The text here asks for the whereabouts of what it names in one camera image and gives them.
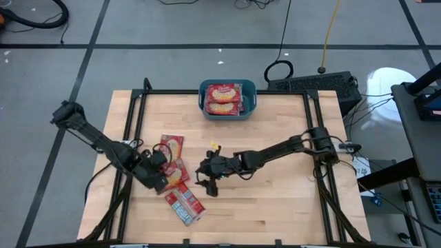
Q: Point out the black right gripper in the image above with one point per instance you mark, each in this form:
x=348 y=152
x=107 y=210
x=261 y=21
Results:
x=224 y=165

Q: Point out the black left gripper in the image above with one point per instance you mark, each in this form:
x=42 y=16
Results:
x=151 y=172

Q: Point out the black caster wheel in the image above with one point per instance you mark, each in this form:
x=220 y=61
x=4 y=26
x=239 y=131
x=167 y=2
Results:
x=402 y=237

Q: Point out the black device with blue screen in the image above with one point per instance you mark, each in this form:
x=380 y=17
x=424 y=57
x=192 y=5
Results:
x=427 y=106

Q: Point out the white round stool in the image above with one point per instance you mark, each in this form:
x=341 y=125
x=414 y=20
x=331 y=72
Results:
x=389 y=82

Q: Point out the small yellow tag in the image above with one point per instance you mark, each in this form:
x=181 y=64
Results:
x=215 y=145

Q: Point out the black table beam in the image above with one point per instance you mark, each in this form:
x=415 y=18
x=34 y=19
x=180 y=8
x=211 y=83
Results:
x=389 y=174

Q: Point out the dark keyboard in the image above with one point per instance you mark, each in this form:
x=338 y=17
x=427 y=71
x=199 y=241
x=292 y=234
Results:
x=435 y=201

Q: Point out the teal plastic basket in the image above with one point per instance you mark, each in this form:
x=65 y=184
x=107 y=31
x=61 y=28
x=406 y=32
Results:
x=249 y=100

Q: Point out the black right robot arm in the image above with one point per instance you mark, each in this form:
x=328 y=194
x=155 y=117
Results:
x=275 y=151

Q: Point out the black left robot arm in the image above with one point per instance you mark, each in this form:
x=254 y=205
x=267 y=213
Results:
x=100 y=141

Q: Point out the black pole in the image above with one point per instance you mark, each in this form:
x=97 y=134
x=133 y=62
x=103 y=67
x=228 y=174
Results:
x=427 y=77

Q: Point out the small blue object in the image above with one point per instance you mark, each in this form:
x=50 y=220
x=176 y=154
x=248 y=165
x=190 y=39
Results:
x=377 y=199

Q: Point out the black aluminium table frame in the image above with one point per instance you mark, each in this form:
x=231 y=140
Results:
x=165 y=92

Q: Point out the orange black shop vacuum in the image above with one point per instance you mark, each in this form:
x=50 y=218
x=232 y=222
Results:
x=1 y=21

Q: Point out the grey side table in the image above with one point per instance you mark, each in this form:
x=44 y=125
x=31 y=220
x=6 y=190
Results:
x=423 y=144

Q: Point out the white paper label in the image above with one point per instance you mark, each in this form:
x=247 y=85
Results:
x=361 y=168

